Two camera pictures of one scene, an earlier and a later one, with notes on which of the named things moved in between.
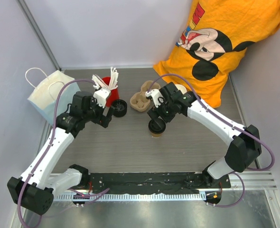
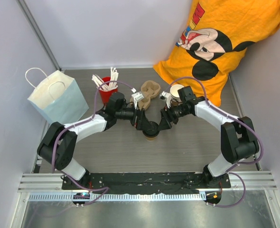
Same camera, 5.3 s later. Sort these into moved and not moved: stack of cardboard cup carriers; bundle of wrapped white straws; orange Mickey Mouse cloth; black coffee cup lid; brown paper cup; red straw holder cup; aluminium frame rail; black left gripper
Moved: black coffee cup lid; black left gripper; brown paper cup
Not moved: bundle of wrapped white straws; red straw holder cup; stack of cardboard cup carriers; aluminium frame rail; orange Mickey Mouse cloth
